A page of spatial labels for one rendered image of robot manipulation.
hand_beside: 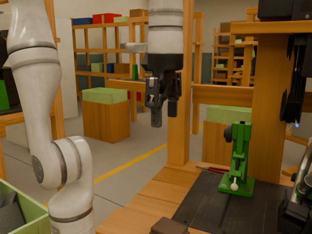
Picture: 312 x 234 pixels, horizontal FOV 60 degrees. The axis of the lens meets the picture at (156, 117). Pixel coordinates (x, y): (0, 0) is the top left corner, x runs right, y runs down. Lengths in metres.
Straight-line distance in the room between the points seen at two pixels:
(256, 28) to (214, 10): 10.92
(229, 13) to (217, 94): 10.47
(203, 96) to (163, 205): 0.56
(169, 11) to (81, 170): 0.35
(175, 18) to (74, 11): 8.58
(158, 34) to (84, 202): 0.37
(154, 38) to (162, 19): 0.04
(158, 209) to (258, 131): 0.54
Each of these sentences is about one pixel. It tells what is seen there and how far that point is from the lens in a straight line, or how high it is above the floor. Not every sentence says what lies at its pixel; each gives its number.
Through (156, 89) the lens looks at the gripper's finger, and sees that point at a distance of 0.51.
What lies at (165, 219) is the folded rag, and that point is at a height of 0.93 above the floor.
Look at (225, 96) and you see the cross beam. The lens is 1.32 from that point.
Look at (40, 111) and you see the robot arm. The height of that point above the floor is 1.34.
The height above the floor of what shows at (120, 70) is 0.93.
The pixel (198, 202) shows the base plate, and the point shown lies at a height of 0.90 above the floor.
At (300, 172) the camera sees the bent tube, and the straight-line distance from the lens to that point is 1.02.
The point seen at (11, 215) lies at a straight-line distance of 1.09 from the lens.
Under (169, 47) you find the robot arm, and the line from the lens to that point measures 0.54.
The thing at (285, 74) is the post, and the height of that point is 1.35.
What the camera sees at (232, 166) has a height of 1.00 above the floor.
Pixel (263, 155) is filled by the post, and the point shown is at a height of 1.00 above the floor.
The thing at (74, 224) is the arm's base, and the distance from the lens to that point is 0.61.
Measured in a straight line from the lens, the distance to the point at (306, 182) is 0.89.
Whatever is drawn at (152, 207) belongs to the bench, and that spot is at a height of 0.88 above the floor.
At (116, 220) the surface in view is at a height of 0.90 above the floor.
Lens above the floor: 1.45
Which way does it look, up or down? 14 degrees down
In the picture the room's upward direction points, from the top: straight up
